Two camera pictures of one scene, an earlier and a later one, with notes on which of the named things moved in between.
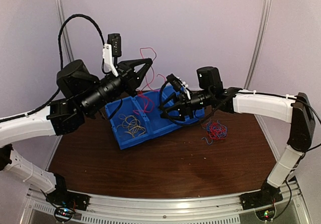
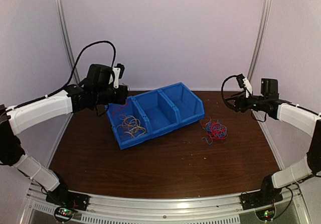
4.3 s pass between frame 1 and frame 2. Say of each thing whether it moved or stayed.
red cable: moved
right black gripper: moved
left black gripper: moved
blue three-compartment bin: stayed
